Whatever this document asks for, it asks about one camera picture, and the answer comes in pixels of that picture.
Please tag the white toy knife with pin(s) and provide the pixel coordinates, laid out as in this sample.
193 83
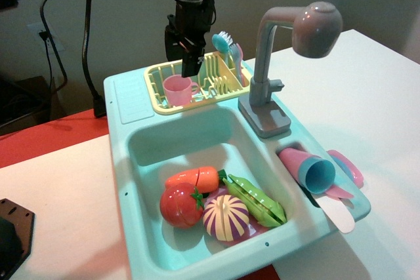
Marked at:
336 211

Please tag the pink toy cup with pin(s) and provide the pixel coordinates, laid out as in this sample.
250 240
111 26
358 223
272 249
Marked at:
179 90

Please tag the pink toy tumbler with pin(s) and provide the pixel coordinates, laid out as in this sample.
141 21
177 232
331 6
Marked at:
292 159

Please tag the blue dish brush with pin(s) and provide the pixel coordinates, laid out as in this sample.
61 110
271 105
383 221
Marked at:
223 42

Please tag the orange toy carrot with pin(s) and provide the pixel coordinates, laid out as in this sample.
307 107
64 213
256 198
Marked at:
206 179

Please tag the yellow drying rack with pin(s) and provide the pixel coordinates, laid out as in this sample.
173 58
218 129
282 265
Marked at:
216 79

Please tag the black mounting plate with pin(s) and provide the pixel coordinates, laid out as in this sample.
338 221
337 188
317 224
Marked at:
17 225

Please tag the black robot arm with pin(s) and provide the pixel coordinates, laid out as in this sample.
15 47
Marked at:
185 33

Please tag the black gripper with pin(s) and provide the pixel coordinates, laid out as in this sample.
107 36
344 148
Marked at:
184 34

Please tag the blue toy plate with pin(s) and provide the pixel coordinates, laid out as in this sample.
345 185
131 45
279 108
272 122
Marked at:
345 169

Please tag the green toy pea pod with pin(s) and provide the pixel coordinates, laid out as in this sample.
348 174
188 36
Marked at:
267 212

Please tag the pink toy fork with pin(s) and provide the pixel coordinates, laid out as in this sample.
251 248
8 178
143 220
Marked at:
239 60

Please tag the pink toy spoon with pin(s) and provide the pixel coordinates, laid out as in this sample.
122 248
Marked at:
337 192

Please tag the teal toy sink unit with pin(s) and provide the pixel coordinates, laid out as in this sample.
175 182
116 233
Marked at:
148 147

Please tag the grey toy faucet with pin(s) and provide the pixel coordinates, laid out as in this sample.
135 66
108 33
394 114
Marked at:
315 30

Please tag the red toy tomato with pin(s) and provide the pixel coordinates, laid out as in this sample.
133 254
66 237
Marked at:
182 205

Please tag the white wall outlet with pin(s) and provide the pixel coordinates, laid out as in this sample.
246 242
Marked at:
39 33

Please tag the purple striped toy onion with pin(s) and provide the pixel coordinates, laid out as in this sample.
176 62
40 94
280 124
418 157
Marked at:
226 218

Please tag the blue toy tumbler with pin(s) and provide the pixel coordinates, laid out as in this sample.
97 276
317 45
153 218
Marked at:
315 174

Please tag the cardboard box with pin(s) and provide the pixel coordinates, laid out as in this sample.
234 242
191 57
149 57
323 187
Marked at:
27 103

